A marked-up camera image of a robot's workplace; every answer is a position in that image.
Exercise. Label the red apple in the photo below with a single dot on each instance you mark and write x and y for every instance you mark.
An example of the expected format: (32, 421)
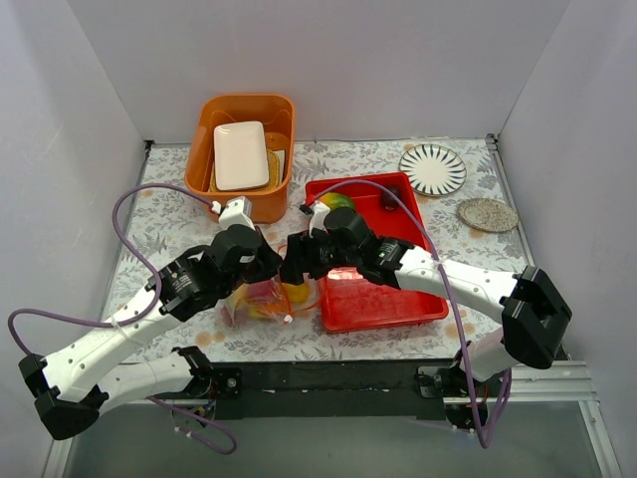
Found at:
(262, 291)

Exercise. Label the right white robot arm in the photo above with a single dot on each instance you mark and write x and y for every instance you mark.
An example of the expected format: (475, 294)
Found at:
(531, 313)

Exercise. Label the yellow woven basket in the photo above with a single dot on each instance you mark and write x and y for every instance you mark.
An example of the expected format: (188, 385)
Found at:
(263, 173)

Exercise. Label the yellow mango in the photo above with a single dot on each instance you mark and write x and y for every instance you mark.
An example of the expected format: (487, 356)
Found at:
(244, 308)

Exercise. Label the white rectangular plate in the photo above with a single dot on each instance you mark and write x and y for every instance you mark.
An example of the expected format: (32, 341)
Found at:
(244, 139)

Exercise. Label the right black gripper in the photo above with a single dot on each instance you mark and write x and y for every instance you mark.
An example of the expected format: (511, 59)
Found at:
(297, 258)

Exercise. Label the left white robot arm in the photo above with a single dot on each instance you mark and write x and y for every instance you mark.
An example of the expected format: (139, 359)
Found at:
(73, 387)

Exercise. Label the speckled small round plate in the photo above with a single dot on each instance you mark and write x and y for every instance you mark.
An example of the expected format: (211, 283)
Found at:
(488, 215)

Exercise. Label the orange plastic bin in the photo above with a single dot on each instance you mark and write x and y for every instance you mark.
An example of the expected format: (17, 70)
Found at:
(278, 116)

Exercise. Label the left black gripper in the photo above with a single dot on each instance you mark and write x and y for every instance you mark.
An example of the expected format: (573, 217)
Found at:
(269, 258)

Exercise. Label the red green mango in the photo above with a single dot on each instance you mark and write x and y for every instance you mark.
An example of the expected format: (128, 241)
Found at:
(334, 200)

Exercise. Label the red plastic tray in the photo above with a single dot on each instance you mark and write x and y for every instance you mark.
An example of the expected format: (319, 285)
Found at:
(348, 302)

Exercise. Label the yellow lemon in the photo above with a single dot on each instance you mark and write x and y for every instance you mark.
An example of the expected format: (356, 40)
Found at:
(297, 294)

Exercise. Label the striped round plate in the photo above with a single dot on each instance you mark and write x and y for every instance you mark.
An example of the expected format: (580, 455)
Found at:
(433, 170)

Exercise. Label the clear zip top bag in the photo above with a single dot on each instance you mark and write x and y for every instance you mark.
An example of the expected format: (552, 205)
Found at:
(271, 302)

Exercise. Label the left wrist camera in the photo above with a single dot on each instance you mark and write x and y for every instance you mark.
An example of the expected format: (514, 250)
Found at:
(237, 211)

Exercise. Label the dark purple passion fruit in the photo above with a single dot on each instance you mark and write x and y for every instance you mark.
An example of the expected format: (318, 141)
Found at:
(391, 197)

